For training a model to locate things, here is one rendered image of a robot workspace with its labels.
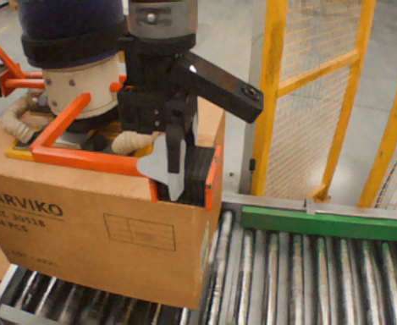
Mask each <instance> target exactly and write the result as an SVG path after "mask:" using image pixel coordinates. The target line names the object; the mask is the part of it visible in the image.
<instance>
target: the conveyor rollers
mask: <svg viewBox="0 0 397 325"><path fill-rule="evenodd" d="M233 223H234V214H233V213H232V212H224V213H223V215H222V220H221V225H220V230H219V231H218V239H217V244H216V250H215V254H214V259H213V265H212V273H211V277H210V284H209V288H208V292H207V301H206V305H205V310H204V314H203V318H202V323H201V325H218V321H219V315H220V310H221V304H222V298H223V292H224V286H225V280H226V273H227V267H228V261H229V249H230V243H231V236H232V229H233ZM279 233H280V231H279V230H272V229H270V230H267V246H266V257H265V277H264V282H263V301H262V318H261V325H277V319H278V311H277V307H278V276H279V257H280V253H279ZM312 236H313V250H314V263H315V268H314V270H315V284H316V288H315V290H316V308H317V311H316V315H317V319H316V321H317V325H332V320H331V319H332V316H331V313H332V311H331V302H330V301H331V298H330V294H331V293H330V283H329V274H328V271H329V270H328V255H327V253H328V251H327V246H326V241H327V240H326V235H320V234H313V235H312ZM334 238H335V242H336V244H335V246H336V251H337V254H336V255H337V259H338V268H339V270H338V271H339V282H340V284H339V287H340V294H341V296H340V299H341V305H342V307H341V309H342V321H343V325H358V322H357V321H358V320H357V314H356V313H357V310H356V297H355V291H354V288H355V287H354V281H353V274H352V268H351V265H352V264H351V261H350V248H349V241H348V238H347V237H344V236H341V237H338V236H334ZM376 241H377V242H378V243H377V245H378V251H379V256H380V261H381V265H382V269H383V277H384V282H385V289H386V292H387V296H388V297H387V298H388V305H389V311H390V313H389V314H390V320H391V325H397V274H396V273H397V272H396V271H395V270H396V269H395V265H394V258H393V257H392V255H393V254H392V252H391V251H392V250H391V249H390V247H391V246H390V244H389V240H376ZM255 243H256V229H254V228H247V227H244V228H243V236H242V245H241V253H240V265H239V270H238V278H237V286H236V294H235V302H234V309H233V316H232V323H234V324H239V325H248V321H249V307H250V302H251V282H252V276H253V267H254V255H255ZM289 243H290V258H289V261H290V274H289V279H290V287H289V296H290V299H289V325H305V288H304V287H305V279H304V275H305V270H304V262H305V261H304V251H303V249H304V242H303V233H297V232H294V233H292V232H290V238H289ZM356 243H357V247H358V249H357V250H358V253H359V259H360V264H361V276H362V281H363V287H364V288H363V289H364V295H365V297H364V298H365V303H366V311H367V323H368V324H367V325H383V322H382V320H383V319H382V316H381V314H382V313H381V309H380V302H379V298H378V297H379V296H378V287H377V283H376V282H377V280H376V275H375V271H374V266H373V261H372V252H371V249H370V248H371V246H370V244H369V239H365V238H363V239H360V238H356ZM396 245H397V241H396ZM42 278H44V273H38V272H34V271H30V274H29V277H27V279H26V281H25V284H24V286H23V287H22V289H21V291H20V292H19V296H18V297H17V299H16V301H15V303H14V305H13V306H12V307H13V308H15V309H19V310H21V311H25V312H26V311H28V310H27V309H28V308H29V305H30V303H31V301H32V299H33V298H34V296H35V293H36V291H37V290H38V288H39V286H40V285H39V284H41V281H42ZM65 282H66V280H62V279H61V278H55V277H52V278H51V280H50V282H49V284H48V286H47V288H46V290H45V291H46V292H44V294H43V296H42V298H41V301H40V302H39V305H38V307H37V308H36V312H35V313H34V315H36V316H39V317H45V318H46V319H48V318H49V316H50V315H51V312H52V309H53V307H54V306H55V303H56V302H57V299H58V296H59V295H60V293H61V291H62V288H63V285H64V284H65ZM88 288H89V286H85V285H81V284H77V283H74V285H73V288H72V289H71V290H70V293H69V297H68V298H67V300H66V302H65V305H64V307H63V309H62V311H61V313H60V316H59V319H58V322H61V323H65V324H68V325H73V324H74V321H75V318H76V315H77V313H78V310H79V309H80V305H81V304H82V300H83V299H84V297H85V294H86V291H87V289H88ZM112 294H113V292H108V291H104V290H99V289H97V292H96V295H95V298H94V300H93V301H92V305H91V309H90V310H89V312H88V313H89V314H88V315H87V317H86V320H85V324H84V325H101V323H102V320H103V317H104V315H105V311H106V310H107V308H108V304H109V301H110V298H111V296H112ZM137 300H138V299H136V298H132V297H129V296H127V295H123V298H122V299H121V301H120V305H119V308H118V310H117V315H116V316H115V320H114V322H113V325H130V322H131V318H132V316H133V313H134V309H135V305H136V303H137ZM164 305H165V304H161V303H157V302H152V301H149V304H148V307H147V308H146V315H145V317H144V320H143V323H142V325H159V323H160V318H161V315H162V313H163V308H164ZM191 310H192V309H190V308H181V307H177V306H176V310H175V313H174V318H173V324H172V325H188V324H189V320H190V314H191Z"/></svg>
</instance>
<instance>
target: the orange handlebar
mask: <svg viewBox="0 0 397 325"><path fill-rule="evenodd" d="M23 73H25V75H26V76H27V77H28V76H30V77H34V76H39V77H42V72H23ZM125 79H126V74H120V75H119V82H112V83H111V84H110V86H109V90H110V91H111V92H117V91H118V90H119V89H120V88H121V84H122V83H123V82H124V80H125ZM5 85H6V87H7V88H9V87H10V88H23V89H24V88H30V89H34V88H36V89H46V87H45V82H44V80H40V79H38V80H33V79H29V80H27V79H22V80H19V79H17V78H15V79H14V80H12V79H6V80H5ZM90 101H91V94H90V93H83V94H80V96H77V97H76V98H75V99H74V100H73V101H72V102H71V103H70V104H69V105H68V106H67V107H66V108H65V109H64V110H63V111H62V112H61V113H60V114H59V115H58V116H57V117H56V118H55V119H54V121H53V122H52V123H51V124H49V126H48V127H47V128H46V129H45V130H44V132H43V133H42V134H41V135H39V137H38V138H37V139H36V140H35V142H34V143H32V144H31V146H30V153H31V155H32V157H33V159H34V161H36V162H40V163H49V164H55V165H60V166H65V167H71V168H82V169H88V170H93V171H99V172H104V173H111V174H122V175H129V176H135V177H141V178H148V177H147V176H145V175H143V174H141V173H140V172H139V171H138V169H137V161H138V160H139V158H136V157H123V156H117V155H110V154H104V153H98V152H92V151H74V150H69V149H63V148H57V147H51V145H52V144H53V143H54V142H55V141H56V140H57V139H58V137H59V136H60V135H61V134H62V133H63V132H64V131H65V130H66V129H67V128H68V127H69V124H70V123H71V122H72V121H73V120H74V119H75V118H76V117H77V115H78V114H79V113H81V112H82V111H83V109H84V108H85V107H86V106H87V105H88V104H89V102H90Z"/></svg>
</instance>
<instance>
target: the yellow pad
mask: <svg viewBox="0 0 397 325"><path fill-rule="evenodd" d="M33 130H34V132H33V134H32V136H31V138H30V139H29V140H28V141H27V142H26V143H24V142H23V143H22V141H19V139H17V138H16V139H15V140H14V141H13V142H12V143H11V145H9V146H8V147H7V148H6V150H4V152H3V153H4V154H5V157H9V158H13V159H19V160H24V161H27V160H28V161H33V162H35V161H34V159H33V157H32V155H31V153H30V146H31V144H32V143H34V142H35V140H36V139H37V138H38V137H39V135H41V134H42V133H43V132H44V129H43V130H40V129H33ZM115 139H116V137H105V136H104V135H92V136H91V137H90V139H89V140H88V141H87V142H86V144H85V145H84V147H83V148H82V149H81V150H75V149H69V148H63V147H57V146H51V147H57V148H63V149H69V150H74V151H92V152H98V153H104V154H110V155H116V154H115V152H114V151H113V148H112V144H113V142H114V141H115ZM152 148H153V147H152V144H151V145H150V146H145V147H144V148H143V149H141V148H139V150H136V149H135V150H133V151H132V152H131V153H129V154H127V155H125V156H123V157H136V158H142V157H145V156H148V155H150V153H151V151H152Z"/></svg>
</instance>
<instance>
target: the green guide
mask: <svg viewBox="0 0 397 325"><path fill-rule="evenodd" d="M303 207H306V212H289V211H283V210H276V209H270V208H262V207H258V208H255V207H242V209H241V215H240V226H241V227H247V228H254V229H266V230H270V229H272V230H279V231H285V232H292V233H294V232H297V233H303V234H320V235H327V236H328V235H332V236H338V237H341V236H344V237H349V238H353V237H355V238H360V239H363V238H365V239H370V240H372V239H375V240H394V241H397V221H389V220H384V219H383V220H379V219H373V218H371V219H368V218H352V217H346V216H341V217H340V216H334V215H328V214H316V213H315V208H314V201H313V199H312V198H306V199H305V201H304V205H303Z"/></svg>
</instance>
